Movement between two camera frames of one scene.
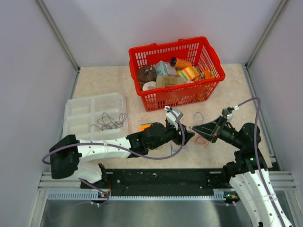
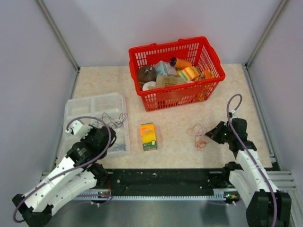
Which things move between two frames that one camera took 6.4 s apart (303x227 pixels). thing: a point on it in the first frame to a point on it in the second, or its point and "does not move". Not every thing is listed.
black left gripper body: x=176 y=137 to x=104 y=153
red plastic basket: x=183 y=72 does not move
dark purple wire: x=106 y=122 does not move
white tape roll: x=148 y=85 does not move
